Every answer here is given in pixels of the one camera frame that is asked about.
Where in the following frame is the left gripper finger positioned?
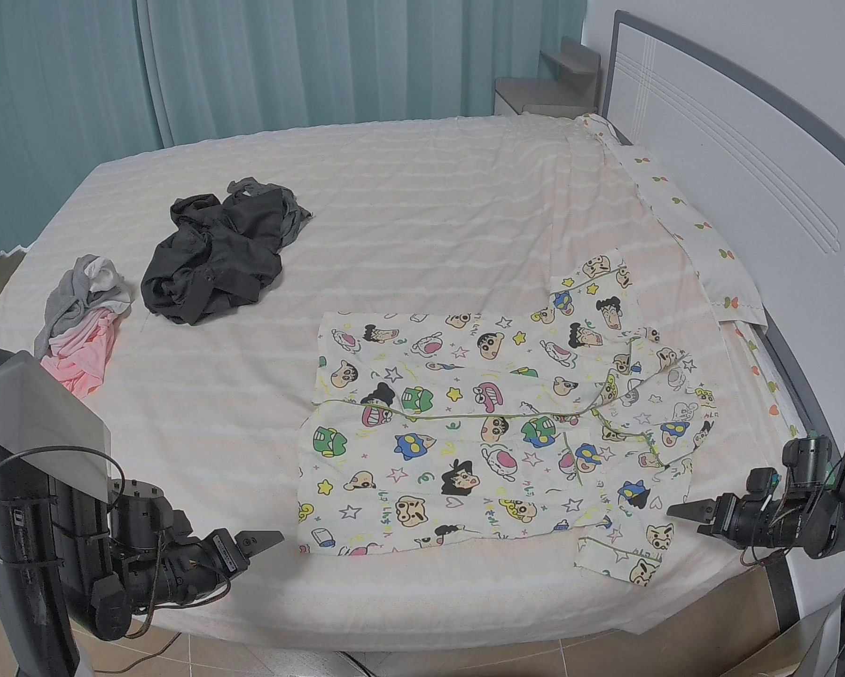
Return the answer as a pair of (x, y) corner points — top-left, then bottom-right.
(234, 528), (286, 564)

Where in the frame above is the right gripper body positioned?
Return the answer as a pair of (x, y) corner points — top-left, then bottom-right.
(717, 492), (779, 550)

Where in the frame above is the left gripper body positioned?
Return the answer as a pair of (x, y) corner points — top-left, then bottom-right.
(151, 527), (250, 608)

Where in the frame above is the white printed pyjama top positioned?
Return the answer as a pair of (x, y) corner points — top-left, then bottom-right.
(294, 251), (714, 587)

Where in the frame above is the pink garment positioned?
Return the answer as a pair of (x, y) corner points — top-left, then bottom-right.
(40, 306), (124, 400)

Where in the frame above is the white printed pillow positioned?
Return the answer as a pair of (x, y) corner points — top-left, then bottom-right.
(574, 111), (767, 327)

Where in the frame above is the black garment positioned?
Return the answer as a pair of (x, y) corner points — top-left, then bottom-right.
(141, 191), (286, 327)

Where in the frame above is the grey and white garment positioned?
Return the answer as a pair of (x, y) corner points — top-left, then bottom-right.
(33, 254), (136, 359)

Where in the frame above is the dark grey garment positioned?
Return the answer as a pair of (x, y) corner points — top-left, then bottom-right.
(227, 177), (315, 246)

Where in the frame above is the bed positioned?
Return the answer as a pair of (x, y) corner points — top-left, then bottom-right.
(0, 8), (845, 650)

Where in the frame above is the grey bedside table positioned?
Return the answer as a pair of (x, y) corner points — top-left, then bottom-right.
(493, 34), (601, 117)

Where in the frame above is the blue-green curtain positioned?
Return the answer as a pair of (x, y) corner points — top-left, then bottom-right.
(133, 0), (593, 150)
(0, 0), (166, 266)

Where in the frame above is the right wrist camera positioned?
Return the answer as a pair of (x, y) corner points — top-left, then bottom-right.
(745, 467), (781, 500)

